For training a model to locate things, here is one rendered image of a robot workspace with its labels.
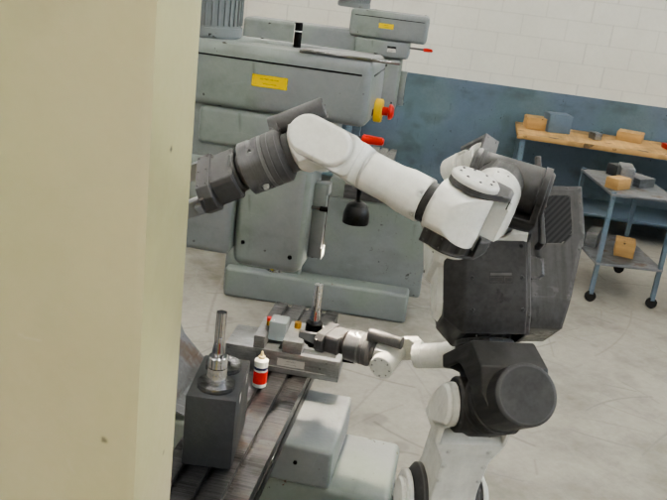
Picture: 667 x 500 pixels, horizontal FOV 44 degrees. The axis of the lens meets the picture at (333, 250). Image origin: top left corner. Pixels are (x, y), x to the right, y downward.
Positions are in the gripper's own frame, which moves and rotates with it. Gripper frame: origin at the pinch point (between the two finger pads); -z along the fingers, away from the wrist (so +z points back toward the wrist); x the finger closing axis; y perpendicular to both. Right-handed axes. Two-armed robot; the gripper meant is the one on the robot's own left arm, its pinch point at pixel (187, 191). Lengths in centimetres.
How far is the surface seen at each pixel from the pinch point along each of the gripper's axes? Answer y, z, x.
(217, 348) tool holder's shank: -57, -23, 23
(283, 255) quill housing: -62, -7, 54
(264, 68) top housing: -19, 7, 71
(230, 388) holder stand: -66, -24, 18
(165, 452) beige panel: 36, 22, -84
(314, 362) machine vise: -104, -16, 54
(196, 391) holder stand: -63, -31, 17
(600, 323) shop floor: -388, 98, 278
